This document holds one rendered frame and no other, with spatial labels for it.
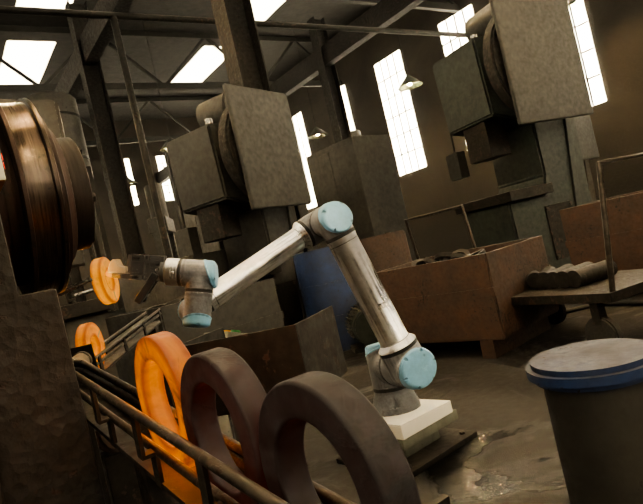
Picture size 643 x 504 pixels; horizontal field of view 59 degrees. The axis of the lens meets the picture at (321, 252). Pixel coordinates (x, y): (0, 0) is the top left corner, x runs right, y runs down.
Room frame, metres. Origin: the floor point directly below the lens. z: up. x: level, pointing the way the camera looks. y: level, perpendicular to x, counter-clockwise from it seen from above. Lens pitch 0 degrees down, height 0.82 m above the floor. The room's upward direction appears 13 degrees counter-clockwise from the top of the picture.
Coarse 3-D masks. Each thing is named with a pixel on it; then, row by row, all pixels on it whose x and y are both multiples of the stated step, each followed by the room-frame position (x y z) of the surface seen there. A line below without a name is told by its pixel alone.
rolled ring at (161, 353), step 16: (144, 336) 0.78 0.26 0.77; (160, 336) 0.75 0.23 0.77; (176, 336) 0.75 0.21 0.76; (144, 352) 0.78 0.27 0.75; (160, 352) 0.72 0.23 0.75; (176, 352) 0.72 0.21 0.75; (144, 368) 0.80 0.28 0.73; (160, 368) 0.73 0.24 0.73; (176, 368) 0.71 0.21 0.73; (144, 384) 0.81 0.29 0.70; (160, 384) 0.83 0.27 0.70; (176, 384) 0.70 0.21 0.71; (144, 400) 0.82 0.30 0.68; (160, 400) 0.83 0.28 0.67; (176, 400) 0.71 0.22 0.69; (160, 416) 0.82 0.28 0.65; (176, 432) 0.80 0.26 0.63; (176, 448) 0.74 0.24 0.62; (192, 464) 0.73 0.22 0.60
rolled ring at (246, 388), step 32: (224, 352) 0.60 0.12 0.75; (192, 384) 0.64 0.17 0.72; (224, 384) 0.57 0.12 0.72; (256, 384) 0.57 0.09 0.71; (192, 416) 0.66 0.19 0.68; (256, 416) 0.55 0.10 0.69; (224, 448) 0.67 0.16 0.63; (256, 448) 0.54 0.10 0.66; (224, 480) 0.64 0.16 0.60; (256, 480) 0.55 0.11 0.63
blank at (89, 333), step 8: (80, 328) 1.83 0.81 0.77; (88, 328) 1.84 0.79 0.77; (96, 328) 1.91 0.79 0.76; (80, 336) 1.80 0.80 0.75; (88, 336) 1.83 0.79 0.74; (96, 336) 1.89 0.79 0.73; (80, 344) 1.79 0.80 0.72; (96, 344) 1.90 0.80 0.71; (104, 344) 1.94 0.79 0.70; (96, 352) 1.89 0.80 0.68; (96, 360) 1.85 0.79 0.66
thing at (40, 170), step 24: (24, 120) 1.22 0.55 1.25; (24, 144) 1.18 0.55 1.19; (48, 144) 1.20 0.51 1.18; (24, 168) 1.17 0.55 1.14; (48, 168) 1.19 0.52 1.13; (48, 192) 1.19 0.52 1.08; (48, 216) 1.19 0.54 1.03; (48, 240) 1.21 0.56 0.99; (48, 264) 1.24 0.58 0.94; (48, 288) 1.33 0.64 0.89
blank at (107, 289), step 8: (96, 264) 1.81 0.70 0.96; (104, 264) 1.85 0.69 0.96; (96, 272) 1.80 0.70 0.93; (104, 272) 1.83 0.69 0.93; (96, 280) 1.79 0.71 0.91; (104, 280) 1.81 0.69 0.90; (112, 280) 1.90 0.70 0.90; (96, 288) 1.79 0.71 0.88; (104, 288) 1.80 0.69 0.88; (112, 288) 1.88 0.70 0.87; (104, 296) 1.81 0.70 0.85; (112, 296) 1.85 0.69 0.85
